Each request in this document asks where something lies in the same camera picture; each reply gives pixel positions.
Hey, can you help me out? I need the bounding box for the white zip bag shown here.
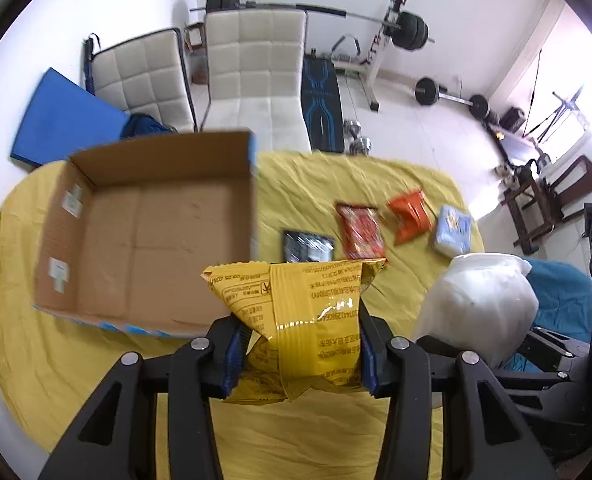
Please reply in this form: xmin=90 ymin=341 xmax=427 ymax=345
xmin=414 ymin=252 xmax=538 ymax=367

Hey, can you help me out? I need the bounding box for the light blue tissue pack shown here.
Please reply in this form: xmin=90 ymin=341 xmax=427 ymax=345
xmin=433 ymin=205 xmax=472 ymax=258

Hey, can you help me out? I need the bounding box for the yellow snack bag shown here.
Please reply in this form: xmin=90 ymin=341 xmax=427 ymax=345
xmin=201 ymin=258 xmax=386 ymax=405

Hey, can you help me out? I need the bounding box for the orange snack packet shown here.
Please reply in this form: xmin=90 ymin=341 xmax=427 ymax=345
xmin=387 ymin=190 xmax=433 ymax=245

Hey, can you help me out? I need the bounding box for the red snack packet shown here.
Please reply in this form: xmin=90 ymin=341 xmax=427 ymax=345
xmin=335 ymin=203 xmax=385 ymax=260

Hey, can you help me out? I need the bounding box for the black snack packet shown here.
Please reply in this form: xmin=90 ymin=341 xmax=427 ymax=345
xmin=283 ymin=230 xmax=335 ymax=263

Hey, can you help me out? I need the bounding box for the blue cloth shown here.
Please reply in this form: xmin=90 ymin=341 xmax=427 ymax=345
xmin=497 ymin=259 xmax=592 ymax=382

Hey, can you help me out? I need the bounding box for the dark wooden chair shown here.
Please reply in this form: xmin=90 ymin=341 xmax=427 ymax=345
xmin=501 ymin=155 xmax=592 ymax=256

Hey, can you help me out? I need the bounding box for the open cardboard box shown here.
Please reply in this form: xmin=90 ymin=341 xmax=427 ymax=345
xmin=34 ymin=130 xmax=256 ymax=338

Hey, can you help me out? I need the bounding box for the yellow tablecloth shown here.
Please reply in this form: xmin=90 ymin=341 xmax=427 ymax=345
xmin=0 ymin=150 xmax=486 ymax=480

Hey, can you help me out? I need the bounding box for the dark blue garment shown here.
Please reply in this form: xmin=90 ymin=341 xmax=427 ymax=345
xmin=120 ymin=113 xmax=177 ymax=140

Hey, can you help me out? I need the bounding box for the chrome dumbbell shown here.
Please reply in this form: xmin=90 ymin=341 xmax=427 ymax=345
xmin=343 ymin=119 xmax=372 ymax=156

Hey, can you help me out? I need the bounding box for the blue floor mat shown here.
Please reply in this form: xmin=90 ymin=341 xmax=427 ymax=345
xmin=11 ymin=68 xmax=128 ymax=167

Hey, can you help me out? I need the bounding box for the barbell on floor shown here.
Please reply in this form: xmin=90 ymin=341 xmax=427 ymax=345
xmin=414 ymin=77 xmax=490 ymax=120

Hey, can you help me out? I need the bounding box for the white padded chair left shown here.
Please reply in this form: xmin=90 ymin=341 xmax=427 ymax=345
xmin=84 ymin=27 xmax=197 ymax=132

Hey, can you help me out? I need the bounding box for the white padded chair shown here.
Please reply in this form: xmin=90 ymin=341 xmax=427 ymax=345
xmin=201 ymin=8 xmax=311 ymax=153
xmin=84 ymin=27 xmax=197 ymax=132

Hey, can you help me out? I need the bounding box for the barbell on rack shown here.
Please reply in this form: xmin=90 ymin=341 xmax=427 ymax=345
xmin=191 ymin=0 xmax=435 ymax=51

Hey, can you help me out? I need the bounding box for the weight bench rack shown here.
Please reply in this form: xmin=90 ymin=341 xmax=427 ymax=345
xmin=329 ymin=0 xmax=407 ymax=112

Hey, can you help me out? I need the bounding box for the white padded chair right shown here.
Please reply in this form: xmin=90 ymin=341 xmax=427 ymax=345
xmin=201 ymin=8 xmax=311 ymax=153

